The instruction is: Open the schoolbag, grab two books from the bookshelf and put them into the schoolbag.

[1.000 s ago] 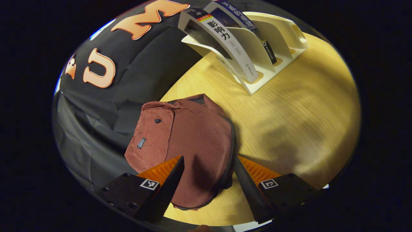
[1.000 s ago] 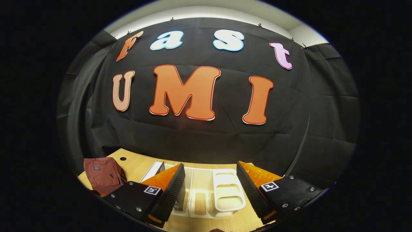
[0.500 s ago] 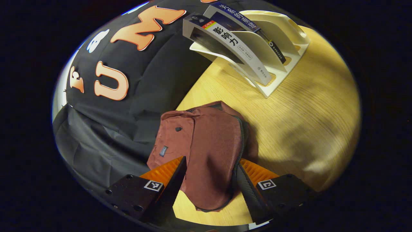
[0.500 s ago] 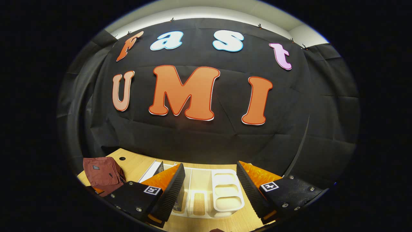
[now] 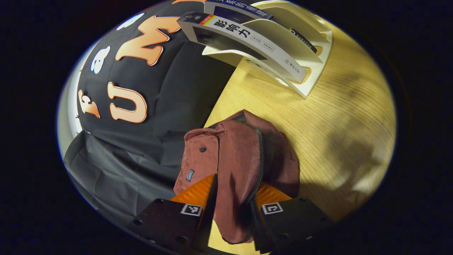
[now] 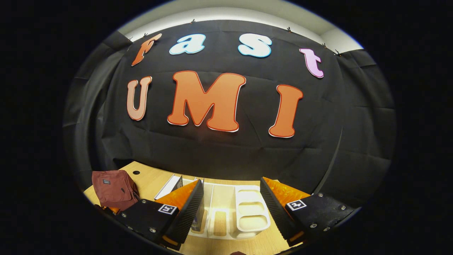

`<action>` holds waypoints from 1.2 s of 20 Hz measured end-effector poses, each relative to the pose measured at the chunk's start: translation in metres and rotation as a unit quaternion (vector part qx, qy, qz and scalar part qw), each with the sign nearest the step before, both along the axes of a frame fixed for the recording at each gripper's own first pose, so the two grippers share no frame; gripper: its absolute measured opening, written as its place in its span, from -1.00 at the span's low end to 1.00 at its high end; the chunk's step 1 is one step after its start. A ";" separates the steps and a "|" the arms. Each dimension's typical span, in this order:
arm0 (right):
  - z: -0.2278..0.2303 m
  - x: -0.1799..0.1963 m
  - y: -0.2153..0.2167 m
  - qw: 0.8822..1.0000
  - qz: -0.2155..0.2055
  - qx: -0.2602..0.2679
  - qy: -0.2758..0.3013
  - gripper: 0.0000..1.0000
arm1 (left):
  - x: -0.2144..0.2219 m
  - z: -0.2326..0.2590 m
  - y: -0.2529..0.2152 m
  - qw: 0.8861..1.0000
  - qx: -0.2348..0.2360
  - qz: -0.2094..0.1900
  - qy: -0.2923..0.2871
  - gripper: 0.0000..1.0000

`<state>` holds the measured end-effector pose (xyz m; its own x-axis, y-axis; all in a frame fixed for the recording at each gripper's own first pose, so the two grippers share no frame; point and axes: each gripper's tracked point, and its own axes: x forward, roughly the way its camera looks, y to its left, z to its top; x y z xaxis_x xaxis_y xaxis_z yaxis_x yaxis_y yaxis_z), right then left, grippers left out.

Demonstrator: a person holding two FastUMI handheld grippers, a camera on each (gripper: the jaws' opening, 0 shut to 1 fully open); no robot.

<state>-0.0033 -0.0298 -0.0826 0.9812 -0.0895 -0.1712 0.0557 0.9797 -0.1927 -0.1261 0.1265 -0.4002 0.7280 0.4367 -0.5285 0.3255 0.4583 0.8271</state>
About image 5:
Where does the white bookshelf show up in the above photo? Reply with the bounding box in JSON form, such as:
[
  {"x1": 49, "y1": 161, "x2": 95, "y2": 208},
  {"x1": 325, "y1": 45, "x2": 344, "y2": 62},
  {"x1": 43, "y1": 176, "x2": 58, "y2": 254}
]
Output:
[{"x1": 202, "y1": 0, "x2": 334, "y2": 100}]

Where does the white portrait cover book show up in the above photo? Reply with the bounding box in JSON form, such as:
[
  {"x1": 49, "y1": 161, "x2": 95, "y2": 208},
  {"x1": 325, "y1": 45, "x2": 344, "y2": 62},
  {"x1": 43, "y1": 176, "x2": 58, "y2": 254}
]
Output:
[{"x1": 177, "y1": 12, "x2": 308, "y2": 84}]

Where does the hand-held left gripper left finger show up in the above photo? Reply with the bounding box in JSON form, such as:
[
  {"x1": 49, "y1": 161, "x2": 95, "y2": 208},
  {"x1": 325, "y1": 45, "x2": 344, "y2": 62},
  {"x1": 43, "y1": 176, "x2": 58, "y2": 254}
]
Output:
[{"x1": 126, "y1": 174, "x2": 218, "y2": 254}]

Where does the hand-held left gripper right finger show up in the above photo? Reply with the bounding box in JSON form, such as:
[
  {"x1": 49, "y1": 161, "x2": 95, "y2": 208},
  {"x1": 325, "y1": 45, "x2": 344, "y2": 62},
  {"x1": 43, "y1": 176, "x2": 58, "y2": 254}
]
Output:
[{"x1": 248, "y1": 182, "x2": 333, "y2": 254}]

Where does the blue cover book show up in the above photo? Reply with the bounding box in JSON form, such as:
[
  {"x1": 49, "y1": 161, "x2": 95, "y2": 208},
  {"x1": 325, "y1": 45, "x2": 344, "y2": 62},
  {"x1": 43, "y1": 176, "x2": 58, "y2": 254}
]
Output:
[{"x1": 203, "y1": 0, "x2": 318, "y2": 54}]

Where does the black backdrop cloth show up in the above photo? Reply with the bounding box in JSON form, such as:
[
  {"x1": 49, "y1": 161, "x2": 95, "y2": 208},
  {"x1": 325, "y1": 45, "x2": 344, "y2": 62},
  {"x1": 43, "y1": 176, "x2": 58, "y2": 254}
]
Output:
[{"x1": 63, "y1": 0, "x2": 248, "y2": 231}]

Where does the maroon schoolbag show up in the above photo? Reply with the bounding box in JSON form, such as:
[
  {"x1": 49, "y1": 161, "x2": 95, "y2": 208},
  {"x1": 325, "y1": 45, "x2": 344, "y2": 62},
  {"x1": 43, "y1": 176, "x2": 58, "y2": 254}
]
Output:
[{"x1": 173, "y1": 109, "x2": 301, "y2": 245}]

